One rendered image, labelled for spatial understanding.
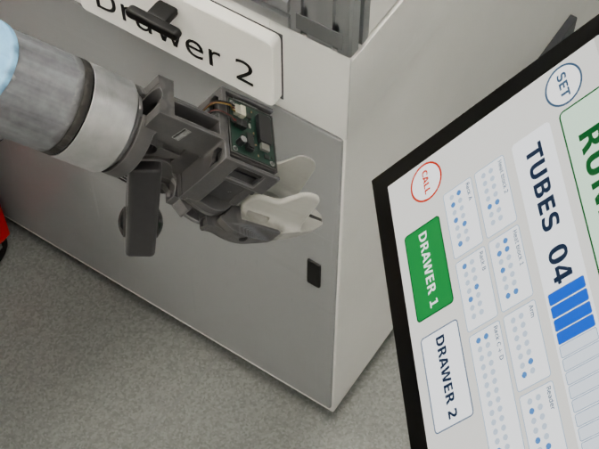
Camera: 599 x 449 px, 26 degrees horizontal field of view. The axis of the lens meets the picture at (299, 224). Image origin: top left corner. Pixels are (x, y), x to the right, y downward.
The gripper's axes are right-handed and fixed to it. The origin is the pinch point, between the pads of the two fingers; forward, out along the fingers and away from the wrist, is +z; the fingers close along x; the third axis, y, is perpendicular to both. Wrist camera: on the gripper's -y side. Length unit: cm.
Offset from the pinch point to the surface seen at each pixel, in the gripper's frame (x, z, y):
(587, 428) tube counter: -21.4, 14.9, 13.2
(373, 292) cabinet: 40, 62, -52
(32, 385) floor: 44, 37, -112
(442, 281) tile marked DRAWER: -2.0, 14.8, 1.7
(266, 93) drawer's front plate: 35.8, 15.7, -20.6
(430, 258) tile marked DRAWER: 0.9, 14.8, 0.7
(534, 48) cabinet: 79, 80, -25
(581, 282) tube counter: -9.6, 14.9, 15.8
